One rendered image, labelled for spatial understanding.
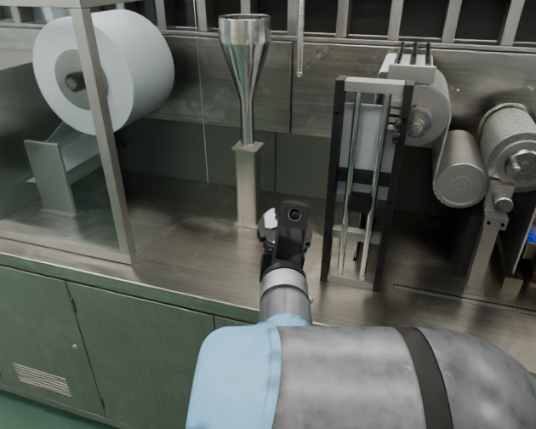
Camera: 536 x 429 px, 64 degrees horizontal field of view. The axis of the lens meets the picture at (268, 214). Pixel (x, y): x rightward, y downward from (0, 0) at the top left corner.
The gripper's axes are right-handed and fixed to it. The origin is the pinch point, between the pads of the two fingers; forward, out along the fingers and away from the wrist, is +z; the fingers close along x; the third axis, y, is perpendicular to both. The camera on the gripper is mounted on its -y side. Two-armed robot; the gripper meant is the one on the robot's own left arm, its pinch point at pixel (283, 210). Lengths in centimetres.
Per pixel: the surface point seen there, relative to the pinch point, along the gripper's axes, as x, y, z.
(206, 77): -26, -4, 79
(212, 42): -25, -16, 78
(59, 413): -75, 135, 42
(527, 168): 55, -9, 18
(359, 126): 15.8, -12.1, 21.4
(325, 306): 15.8, 31.7, 9.8
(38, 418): -82, 136, 39
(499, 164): 50, -8, 21
